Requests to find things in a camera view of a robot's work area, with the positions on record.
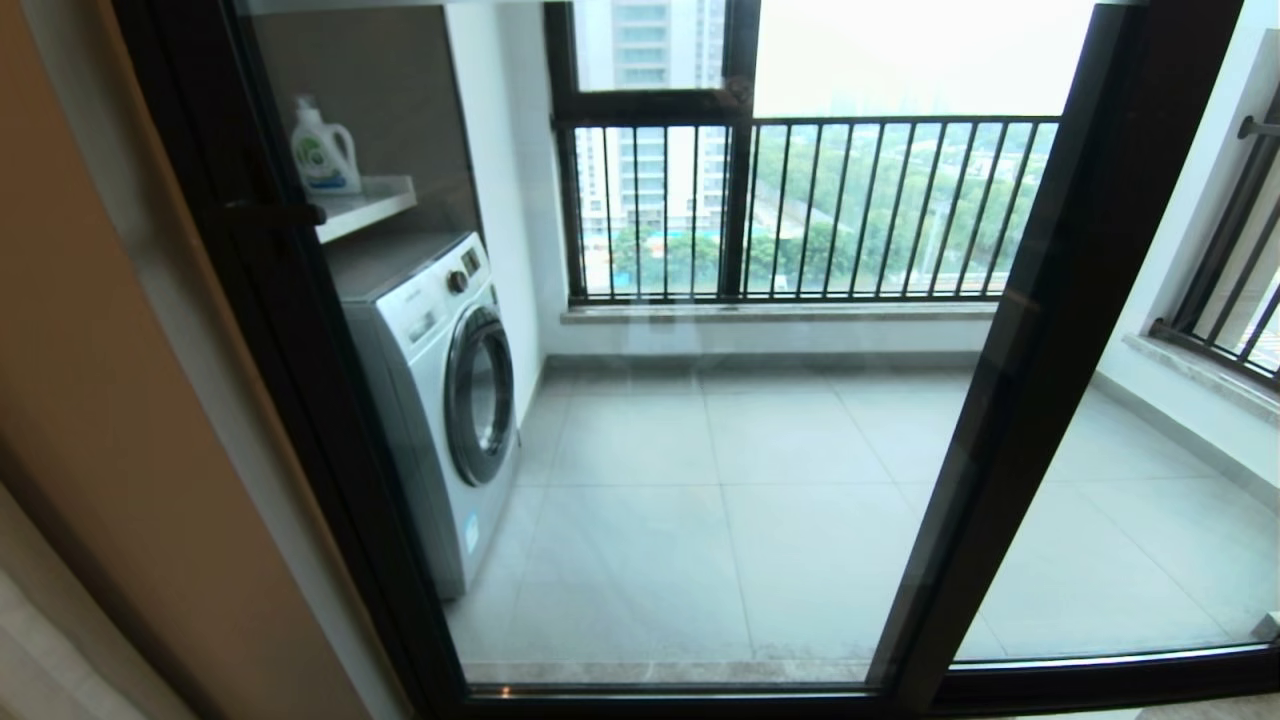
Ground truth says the black window guard railing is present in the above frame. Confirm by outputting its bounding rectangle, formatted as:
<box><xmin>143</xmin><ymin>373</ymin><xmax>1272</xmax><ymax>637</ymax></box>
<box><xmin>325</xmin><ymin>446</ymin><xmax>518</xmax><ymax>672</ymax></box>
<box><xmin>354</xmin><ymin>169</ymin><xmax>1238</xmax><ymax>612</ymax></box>
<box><xmin>1148</xmin><ymin>85</ymin><xmax>1280</xmax><ymax>393</ymax></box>

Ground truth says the black balcony railing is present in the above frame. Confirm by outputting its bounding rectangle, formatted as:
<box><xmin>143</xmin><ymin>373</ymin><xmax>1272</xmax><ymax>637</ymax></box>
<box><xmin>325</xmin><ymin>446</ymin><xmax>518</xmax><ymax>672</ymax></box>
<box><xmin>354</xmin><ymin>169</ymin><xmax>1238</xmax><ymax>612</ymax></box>
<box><xmin>570</xmin><ymin>114</ymin><xmax>1063</xmax><ymax>302</ymax></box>

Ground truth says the dark sliding door frame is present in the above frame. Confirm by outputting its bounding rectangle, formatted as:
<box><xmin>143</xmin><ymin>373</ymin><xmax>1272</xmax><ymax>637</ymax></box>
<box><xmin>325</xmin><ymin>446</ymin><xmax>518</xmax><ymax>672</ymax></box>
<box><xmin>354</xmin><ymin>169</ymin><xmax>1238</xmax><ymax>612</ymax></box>
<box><xmin>110</xmin><ymin>0</ymin><xmax>1280</xmax><ymax>720</ymax></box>

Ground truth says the cream curtain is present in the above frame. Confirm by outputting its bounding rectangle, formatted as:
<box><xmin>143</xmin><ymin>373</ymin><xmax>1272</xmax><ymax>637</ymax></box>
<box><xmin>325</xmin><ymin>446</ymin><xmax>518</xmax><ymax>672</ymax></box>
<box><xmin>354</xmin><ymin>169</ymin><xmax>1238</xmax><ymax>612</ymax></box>
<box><xmin>0</xmin><ymin>485</ymin><xmax>201</xmax><ymax>720</ymax></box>

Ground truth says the white wall shelf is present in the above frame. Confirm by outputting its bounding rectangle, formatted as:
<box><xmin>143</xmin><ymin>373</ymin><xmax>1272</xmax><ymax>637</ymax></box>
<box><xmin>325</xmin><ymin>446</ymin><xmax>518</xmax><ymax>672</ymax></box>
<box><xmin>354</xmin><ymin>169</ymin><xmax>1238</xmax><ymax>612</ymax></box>
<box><xmin>312</xmin><ymin>175</ymin><xmax>419</xmax><ymax>245</ymax></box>

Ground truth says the grey stone window sill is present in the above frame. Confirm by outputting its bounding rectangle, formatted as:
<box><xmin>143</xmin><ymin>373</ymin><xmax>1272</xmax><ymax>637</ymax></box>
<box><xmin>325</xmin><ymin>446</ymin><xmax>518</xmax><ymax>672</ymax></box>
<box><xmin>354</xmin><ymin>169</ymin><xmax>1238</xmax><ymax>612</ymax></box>
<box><xmin>560</xmin><ymin>300</ymin><xmax>1001</xmax><ymax>326</ymax></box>
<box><xmin>1120</xmin><ymin>332</ymin><xmax>1280</xmax><ymax>429</ymax></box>

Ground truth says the dark framed sliding glass door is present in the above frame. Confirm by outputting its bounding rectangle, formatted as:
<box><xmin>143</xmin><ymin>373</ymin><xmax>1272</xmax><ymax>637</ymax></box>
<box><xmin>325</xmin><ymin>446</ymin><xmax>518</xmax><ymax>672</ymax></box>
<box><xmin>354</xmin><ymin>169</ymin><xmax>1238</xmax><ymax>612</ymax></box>
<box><xmin>112</xmin><ymin>0</ymin><xmax>1246</xmax><ymax>720</ymax></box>

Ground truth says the high-rise apartment building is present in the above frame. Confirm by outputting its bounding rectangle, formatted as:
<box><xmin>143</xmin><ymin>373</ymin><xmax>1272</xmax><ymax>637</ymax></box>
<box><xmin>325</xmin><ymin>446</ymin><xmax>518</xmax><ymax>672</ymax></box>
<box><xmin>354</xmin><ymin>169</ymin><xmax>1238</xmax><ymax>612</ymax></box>
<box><xmin>578</xmin><ymin>0</ymin><xmax>729</xmax><ymax>239</ymax></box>

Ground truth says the white laundry detergent bottle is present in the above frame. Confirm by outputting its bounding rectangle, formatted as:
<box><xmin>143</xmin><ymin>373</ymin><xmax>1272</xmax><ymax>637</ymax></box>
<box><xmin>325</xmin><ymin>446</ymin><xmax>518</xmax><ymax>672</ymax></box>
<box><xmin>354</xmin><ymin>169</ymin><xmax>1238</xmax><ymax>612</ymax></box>
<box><xmin>290</xmin><ymin>95</ymin><xmax>364</xmax><ymax>197</ymax></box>

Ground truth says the black window frame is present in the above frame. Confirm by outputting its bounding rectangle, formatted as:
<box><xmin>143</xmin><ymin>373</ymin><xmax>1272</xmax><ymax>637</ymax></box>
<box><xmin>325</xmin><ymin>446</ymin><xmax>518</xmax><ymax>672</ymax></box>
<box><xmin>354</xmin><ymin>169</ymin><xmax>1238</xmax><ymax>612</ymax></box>
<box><xmin>543</xmin><ymin>0</ymin><xmax>763</xmax><ymax>305</ymax></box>

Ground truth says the white front-load washing machine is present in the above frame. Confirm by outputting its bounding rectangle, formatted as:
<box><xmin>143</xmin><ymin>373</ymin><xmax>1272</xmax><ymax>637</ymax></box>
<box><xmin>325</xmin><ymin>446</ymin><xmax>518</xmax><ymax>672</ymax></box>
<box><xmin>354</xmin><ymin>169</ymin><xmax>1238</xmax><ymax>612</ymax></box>
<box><xmin>328</xmin><ymin>230</ymin><xmax>523</xmax><ymax>601</ymax></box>

